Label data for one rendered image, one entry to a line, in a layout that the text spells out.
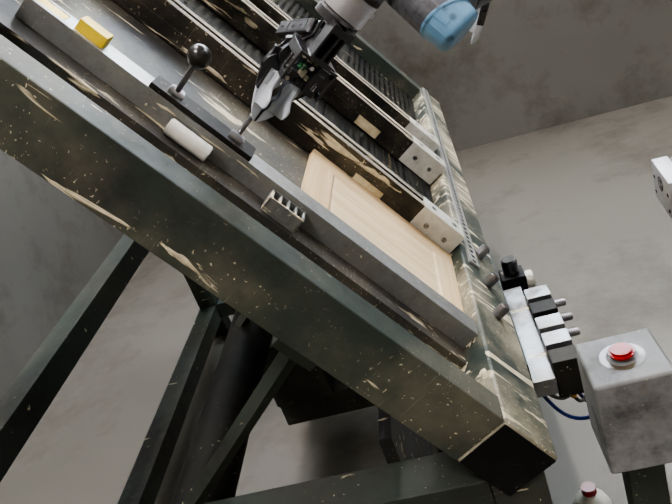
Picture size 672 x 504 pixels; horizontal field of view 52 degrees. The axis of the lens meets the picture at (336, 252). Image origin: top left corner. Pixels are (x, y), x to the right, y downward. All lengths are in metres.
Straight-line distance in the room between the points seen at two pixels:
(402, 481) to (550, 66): 3.85
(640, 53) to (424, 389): 4.01
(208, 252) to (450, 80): 3.91
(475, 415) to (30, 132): 0.75
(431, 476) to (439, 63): 3.77
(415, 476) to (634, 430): 0.36
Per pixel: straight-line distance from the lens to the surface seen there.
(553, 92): 4.86
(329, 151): 1.55
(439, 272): 1.50
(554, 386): 1.47
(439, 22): 1.02
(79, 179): 0.99
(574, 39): 4.80
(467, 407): 1.11
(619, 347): 1.17
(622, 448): 1.21
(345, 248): 1.23
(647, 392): 1.15
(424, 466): 1.27
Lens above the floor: 1.65
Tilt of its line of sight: 24 degrees down
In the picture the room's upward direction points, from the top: 20 degrees counter-clockwise
